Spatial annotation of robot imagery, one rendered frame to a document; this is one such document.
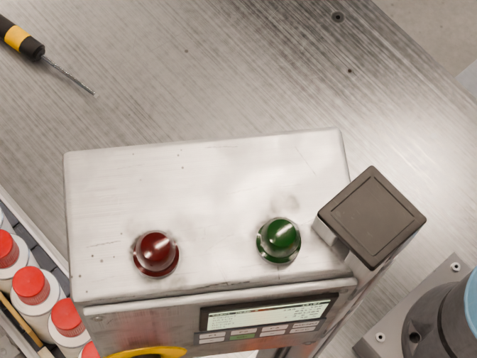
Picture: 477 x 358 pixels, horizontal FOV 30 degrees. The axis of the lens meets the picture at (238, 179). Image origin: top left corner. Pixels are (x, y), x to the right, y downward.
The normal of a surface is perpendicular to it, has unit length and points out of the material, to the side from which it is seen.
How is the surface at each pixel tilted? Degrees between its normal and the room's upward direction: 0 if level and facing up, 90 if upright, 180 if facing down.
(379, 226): 0
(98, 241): 0
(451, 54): 0
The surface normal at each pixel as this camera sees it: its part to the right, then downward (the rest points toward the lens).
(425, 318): -0.87, -0.41
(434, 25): 0.06, -0.36
